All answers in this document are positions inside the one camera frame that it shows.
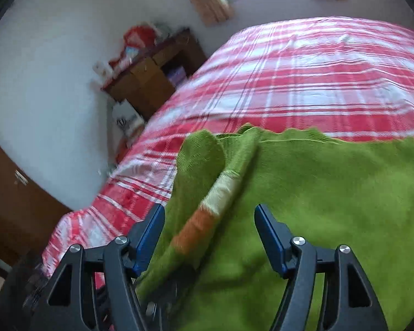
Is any brown wooden desk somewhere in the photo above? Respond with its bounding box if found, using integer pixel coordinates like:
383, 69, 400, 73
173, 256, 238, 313
102, 28, 208, 121

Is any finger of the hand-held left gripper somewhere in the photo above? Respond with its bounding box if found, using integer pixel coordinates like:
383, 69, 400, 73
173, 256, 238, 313
140, 265, 197, 331

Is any green orange striped knit sweater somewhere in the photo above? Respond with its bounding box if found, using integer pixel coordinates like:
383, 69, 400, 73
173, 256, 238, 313
135, 124, 414, 331

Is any bed with red plaid sheet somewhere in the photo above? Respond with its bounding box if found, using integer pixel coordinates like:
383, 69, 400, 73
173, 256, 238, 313
41, 15, 414, 280

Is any white paper bag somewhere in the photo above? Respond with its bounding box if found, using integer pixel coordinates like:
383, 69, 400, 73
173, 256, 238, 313
111, 99, 145, 138

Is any stack of books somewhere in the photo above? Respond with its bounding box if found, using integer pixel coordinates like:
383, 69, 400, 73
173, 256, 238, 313
166, 67, 187, 84

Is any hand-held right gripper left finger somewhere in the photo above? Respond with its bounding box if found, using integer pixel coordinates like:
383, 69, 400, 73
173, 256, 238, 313
29, 204, 166, 331

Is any brown wooden wardrobe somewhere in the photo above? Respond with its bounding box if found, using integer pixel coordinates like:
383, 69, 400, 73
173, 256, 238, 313
0, 127, 73, 269

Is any red gift box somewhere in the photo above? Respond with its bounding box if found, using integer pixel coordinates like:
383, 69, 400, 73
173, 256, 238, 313
123, 24, 157, 50

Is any white card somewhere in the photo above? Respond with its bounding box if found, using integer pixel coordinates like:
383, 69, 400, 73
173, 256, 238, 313
94, 60, 111, 77

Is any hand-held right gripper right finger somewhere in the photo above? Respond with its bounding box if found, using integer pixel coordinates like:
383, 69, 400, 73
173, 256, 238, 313
254, 204, 389, 331

